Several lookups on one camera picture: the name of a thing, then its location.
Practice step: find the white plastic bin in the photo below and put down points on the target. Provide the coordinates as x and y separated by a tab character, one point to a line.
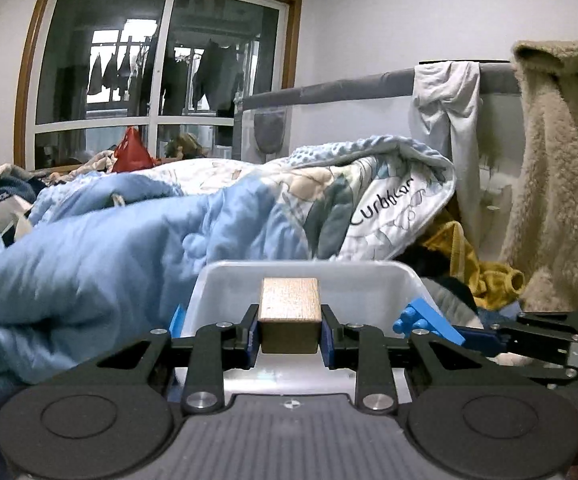
358	292

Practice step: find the yellow garment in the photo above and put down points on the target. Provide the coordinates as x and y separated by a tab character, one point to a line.
493	284

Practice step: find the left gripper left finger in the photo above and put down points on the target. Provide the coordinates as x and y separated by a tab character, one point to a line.
206	356

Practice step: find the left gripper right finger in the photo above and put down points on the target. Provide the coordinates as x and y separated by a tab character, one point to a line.
391	373

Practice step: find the grey white hanging garment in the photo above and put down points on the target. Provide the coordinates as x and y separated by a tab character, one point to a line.
445	104

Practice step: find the patchwork knitted blanket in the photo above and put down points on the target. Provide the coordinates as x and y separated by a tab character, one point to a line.
18	192

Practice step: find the wooden block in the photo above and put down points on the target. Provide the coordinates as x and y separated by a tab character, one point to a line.
290	315

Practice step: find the light blue quilt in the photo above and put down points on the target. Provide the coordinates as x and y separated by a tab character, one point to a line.
102	260

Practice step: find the blue toy brick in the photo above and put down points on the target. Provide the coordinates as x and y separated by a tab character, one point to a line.
419	315

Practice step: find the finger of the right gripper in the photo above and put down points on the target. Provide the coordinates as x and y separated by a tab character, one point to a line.
549	339

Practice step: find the red bag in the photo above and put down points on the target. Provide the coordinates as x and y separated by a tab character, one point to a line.
131	154

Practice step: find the grey bed rail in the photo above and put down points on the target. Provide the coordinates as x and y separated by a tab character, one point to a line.
273	124

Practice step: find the beige fleece blanket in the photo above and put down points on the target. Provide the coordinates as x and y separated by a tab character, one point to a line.
541	238

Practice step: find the small light blue piece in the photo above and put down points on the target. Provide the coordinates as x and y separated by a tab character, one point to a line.
177	321

